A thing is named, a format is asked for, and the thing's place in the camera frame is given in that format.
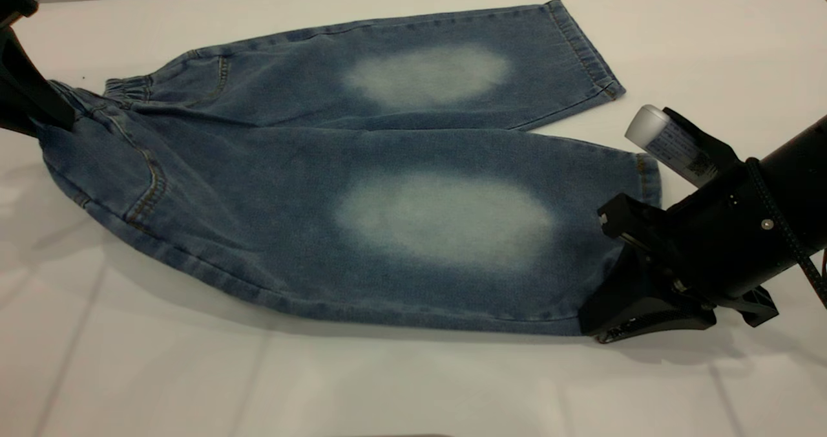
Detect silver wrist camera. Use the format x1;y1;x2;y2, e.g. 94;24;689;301
625;104;719;189

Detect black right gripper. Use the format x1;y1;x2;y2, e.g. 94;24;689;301
578;158;810;344

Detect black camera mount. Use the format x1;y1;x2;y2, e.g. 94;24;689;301
662;107;744;180

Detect blue denim pants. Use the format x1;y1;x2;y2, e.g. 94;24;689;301
36;0;663;338

